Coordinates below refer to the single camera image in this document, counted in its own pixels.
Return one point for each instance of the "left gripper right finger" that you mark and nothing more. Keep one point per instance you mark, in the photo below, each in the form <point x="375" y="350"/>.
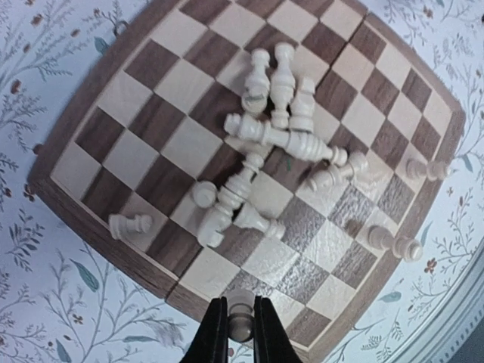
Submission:
<point x="271" y="342"/>

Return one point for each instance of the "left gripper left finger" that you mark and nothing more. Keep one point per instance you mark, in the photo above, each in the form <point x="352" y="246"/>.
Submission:
<point x="210" y="343"/>

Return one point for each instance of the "white pawn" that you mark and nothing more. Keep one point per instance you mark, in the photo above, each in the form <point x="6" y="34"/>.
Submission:
<point x="240" y="315"/>

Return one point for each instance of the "white pawn placed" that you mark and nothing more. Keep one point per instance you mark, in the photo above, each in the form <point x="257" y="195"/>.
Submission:
<point x="433" y="170"/>
<point x="405" y="248"/>

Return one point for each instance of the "wooden chess board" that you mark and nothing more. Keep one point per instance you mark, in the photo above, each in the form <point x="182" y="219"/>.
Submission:
<point x="144" y="135"/>

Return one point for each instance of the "white chess piece lone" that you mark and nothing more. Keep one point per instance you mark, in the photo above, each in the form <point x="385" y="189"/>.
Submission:
<point x="122" y="227"/>

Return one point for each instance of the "white chess piece queen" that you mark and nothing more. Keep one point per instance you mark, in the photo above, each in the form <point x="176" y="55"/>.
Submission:
<point x="301" y="145"/>

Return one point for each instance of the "white chess piece rook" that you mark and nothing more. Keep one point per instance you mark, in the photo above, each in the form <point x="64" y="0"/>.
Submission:
<point x="302" y="107"/>

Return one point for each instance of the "white chess piece king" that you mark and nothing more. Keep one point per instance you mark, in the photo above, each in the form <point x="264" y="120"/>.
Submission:
<point x="282" y="85"/>

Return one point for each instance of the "white chess piece bishop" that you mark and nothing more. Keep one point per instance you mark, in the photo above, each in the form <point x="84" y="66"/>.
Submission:
<point x="257" y="84"/>

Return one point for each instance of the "floral patterned table mat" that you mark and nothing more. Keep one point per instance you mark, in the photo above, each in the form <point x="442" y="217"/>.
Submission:
<point x="62" y="301"/>

